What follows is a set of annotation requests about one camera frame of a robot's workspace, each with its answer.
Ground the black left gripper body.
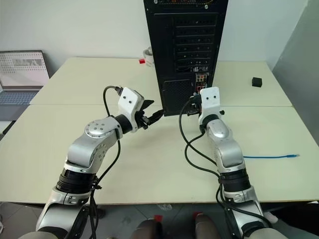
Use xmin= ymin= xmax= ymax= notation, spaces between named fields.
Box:
xmin=136 ymin=110 xmax=151 ymax=130

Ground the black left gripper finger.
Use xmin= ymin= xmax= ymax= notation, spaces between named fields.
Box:
xmin=146 ymin=109 xmax=165 ymax=124
xmin=139 ymin=99 xmax=155 ymax=112

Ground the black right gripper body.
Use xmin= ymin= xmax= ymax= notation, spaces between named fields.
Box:
xmin=187 ymin=94 xmax=203 ymax=117

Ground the black computer tower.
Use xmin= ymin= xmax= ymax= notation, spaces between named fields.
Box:
xmin=143 ymin=0 xmax=229 ymax=117

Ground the white tape roll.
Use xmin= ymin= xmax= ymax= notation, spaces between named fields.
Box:
xmin=143 ymin=46 xmax=154 ymax=68

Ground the dark rounded shape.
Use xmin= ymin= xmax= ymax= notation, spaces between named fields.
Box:
xmin=131 ymin=215 xmax=164 ymax=239
xmin=193 ymin=212 xmax=221 ymax=239

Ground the open grey laptop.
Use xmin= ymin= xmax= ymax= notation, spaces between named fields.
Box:
xmin=0 ymin=79 xmax=45 ymax=106

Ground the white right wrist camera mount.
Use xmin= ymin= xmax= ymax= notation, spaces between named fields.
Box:
xmin=198 ymin=86 xmax=223 ymax=120

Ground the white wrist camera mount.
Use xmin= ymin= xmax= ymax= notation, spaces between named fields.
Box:
xmin=198 ymin=86 xmax=223 ymax=120
xmin=118 ymin=87 xmax=145 ymax=133

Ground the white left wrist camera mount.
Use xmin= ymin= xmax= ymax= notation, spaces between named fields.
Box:
xmin=118 ymin=87 xmax=145 ymax=133

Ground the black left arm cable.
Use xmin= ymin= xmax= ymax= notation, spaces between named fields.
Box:
xmin=69 ymin=86 xmax=125 ymax=239

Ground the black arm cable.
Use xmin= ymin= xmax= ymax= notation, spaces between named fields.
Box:
xmin=69 ymin=86 xmax=125 ymax=239
xmin=179 ymin=98 xmax=275 ymax=239

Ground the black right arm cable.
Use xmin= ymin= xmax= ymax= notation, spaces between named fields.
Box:
xmin=179 ymin=98 xmax=275 ymax=239

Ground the blue ethernet cable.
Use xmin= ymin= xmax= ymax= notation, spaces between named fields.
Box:
xmin=243 ymin=154 xmax=300 ymax=159

